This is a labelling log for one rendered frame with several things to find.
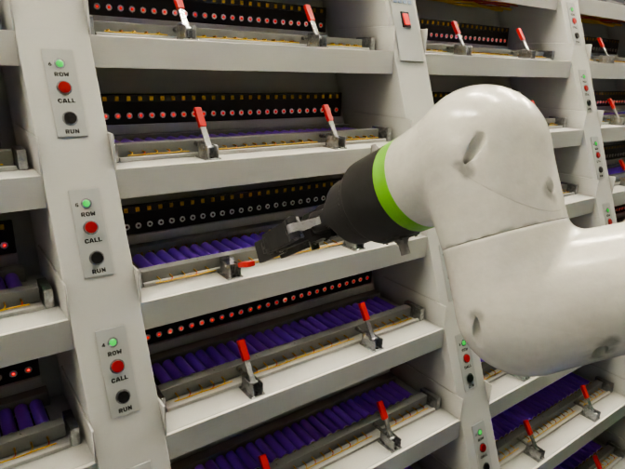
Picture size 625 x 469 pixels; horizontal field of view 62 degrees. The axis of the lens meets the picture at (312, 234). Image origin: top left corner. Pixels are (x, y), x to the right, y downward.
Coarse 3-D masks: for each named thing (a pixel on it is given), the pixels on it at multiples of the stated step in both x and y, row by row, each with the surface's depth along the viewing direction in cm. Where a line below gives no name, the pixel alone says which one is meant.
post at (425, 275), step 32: (352, 0) 117; (384, 0) 109; (416, 64) 113; (352, 96) 122; (384, 96) 114; (416, 96) 112; (416, 288) 115; (448, 320) 111; (448, 352) 110; (448, 384) 112; (480, 384) 115; (480, 416) 114; (448, 448) 115
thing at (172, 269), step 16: (336, 240) 103; (208, 256) 88; (224, 256) 89; (240, 256) 90; (256, 256) 92; (144, 272) 81; (160, 272) 82; (176, 272) 84; (192, 272) 86; (208, 272) 86
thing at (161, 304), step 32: (224, 224) 103; (320, 256) 97; (352, 256) 99; (384, 256) 104; (416, 256) 110; (160, 288) 81; (192, 288) 81; (224, 288) 84; (256, 288) 87; (288, 288) 92; (160, 320) 78
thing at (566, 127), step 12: (432, 96) 138; (444, 96) 140; (540, 108) 158; (552, 120) 153; (564, 120) 152; (576, 120) 150; (552, 132) 140; (564, 132) 144; (576, 132) 147; (552, 144) 142; (564, 144) 145; (576, 144) 149
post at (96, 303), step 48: (48, 0) 73; (48, 48) 72; (48, 96) 72; (96, 96) 75; (48, 144) 71; (96, 144) 74; (48, 192) 70; (48, 240) 75; (96, 288) 73; (144, 336) 76; (96, 384) 72; (144, 384) 75; (96, 432) 71; (144, 432) 74
